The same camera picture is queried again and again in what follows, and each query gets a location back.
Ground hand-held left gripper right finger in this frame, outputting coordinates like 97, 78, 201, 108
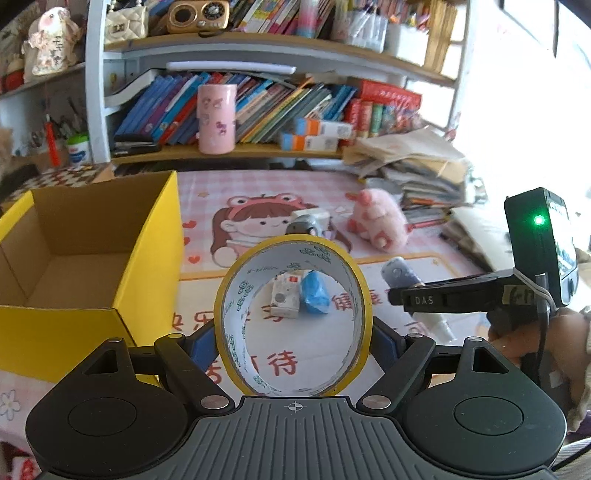
355, 318, 513, 415

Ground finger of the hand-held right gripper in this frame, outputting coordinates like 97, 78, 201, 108
387, 282, 446, 316

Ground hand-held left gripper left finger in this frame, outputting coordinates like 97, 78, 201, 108
81, 323, 237, 415

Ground yellow tape roll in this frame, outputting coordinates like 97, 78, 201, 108
213, 234, 374, 398

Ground pale blue white bottle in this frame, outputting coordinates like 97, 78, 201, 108
381, 257, 456, 345

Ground small white box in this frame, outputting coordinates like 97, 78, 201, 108
270, 272, 304, 319

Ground pink plush pig toy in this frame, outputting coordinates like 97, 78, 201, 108
346, 188, 410, 250

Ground grey toy mouse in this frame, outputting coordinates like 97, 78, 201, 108
284, 210, 333, 239

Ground yellow cardboard box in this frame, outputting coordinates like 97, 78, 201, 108
0, 171, 185, 385

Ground person's right hand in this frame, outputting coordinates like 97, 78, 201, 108
488, 307, 591, 386

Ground blue crumpled wrapper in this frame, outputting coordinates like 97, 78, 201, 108
300, 271, 331, 315

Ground stack of papers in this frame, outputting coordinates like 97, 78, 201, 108
344, 127, 486, 223

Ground red boxed book set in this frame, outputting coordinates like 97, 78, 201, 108
358, 79, 424, 139

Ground black notebooks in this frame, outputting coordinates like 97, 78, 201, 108
113, 134, 161, 158

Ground checkered board box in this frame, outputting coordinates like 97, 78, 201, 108
44, 164, 114, 186

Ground pink printed cylinder holder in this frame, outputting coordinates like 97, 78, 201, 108
198, 84, 238, 155

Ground white jar green lid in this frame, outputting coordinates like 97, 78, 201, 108
66, 131, 91, 168

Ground row of leaning books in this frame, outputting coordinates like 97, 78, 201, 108
113, 74, 358, 147

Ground white pen holders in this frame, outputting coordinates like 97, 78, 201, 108
332, 0, 431, 66

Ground white bookshelf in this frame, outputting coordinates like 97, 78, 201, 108
85, 0, 476, 168

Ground white light bar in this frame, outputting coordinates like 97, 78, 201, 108
166, 61, 297, 75

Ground orange white cat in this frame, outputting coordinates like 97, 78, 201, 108
0, 127, 13, 182

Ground pastel striped cylinder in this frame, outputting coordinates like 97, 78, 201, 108
298, 0, 320, 38

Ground gold retro radio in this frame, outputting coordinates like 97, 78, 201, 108
166, 0, 232, 34

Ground white quilted handbag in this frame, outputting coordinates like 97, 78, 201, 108
105, 0, 150, 45

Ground black cable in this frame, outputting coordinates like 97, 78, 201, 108
524, 274, 553, 387

